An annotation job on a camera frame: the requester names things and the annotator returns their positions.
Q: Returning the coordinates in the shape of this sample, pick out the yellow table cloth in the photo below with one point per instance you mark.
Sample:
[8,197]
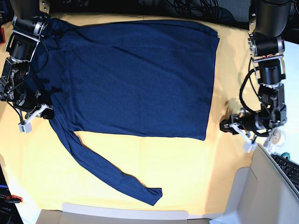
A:
[195,176]

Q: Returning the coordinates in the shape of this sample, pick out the black keyboard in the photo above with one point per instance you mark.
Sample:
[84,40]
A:
[290,168]

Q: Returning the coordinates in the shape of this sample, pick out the red clamp top left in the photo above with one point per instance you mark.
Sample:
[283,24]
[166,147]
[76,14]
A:
[2,36]

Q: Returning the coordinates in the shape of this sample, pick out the red clamp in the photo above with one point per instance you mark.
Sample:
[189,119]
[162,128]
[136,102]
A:
[13,199]
[2,36]

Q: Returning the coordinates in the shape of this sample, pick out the cardboard box right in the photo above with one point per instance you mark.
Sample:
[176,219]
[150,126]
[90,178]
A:
[262,194]

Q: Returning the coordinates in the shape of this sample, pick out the clear tape roll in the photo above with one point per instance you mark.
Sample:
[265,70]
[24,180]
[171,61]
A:
[276,138]

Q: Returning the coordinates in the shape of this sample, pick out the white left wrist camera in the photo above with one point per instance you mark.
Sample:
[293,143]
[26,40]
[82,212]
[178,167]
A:
[248,145]

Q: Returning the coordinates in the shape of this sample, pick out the teal tape roll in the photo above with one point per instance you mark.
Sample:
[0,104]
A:
[286,155]

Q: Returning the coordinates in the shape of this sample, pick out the blue long-sleeve T-shirt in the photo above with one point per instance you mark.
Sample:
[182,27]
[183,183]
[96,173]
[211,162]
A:
[150,78]

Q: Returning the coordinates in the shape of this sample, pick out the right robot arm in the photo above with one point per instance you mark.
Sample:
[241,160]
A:
[31,18]

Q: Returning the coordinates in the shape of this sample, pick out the red clamp bottom left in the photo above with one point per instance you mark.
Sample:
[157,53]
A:
[13,199]

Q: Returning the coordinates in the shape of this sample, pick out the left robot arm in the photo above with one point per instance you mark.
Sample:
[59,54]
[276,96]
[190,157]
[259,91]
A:
[267,46]

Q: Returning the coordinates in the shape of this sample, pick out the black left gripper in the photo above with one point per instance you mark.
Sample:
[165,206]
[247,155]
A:
[233,118]

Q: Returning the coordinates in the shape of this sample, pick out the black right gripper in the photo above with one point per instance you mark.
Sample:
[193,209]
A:
[41,111]

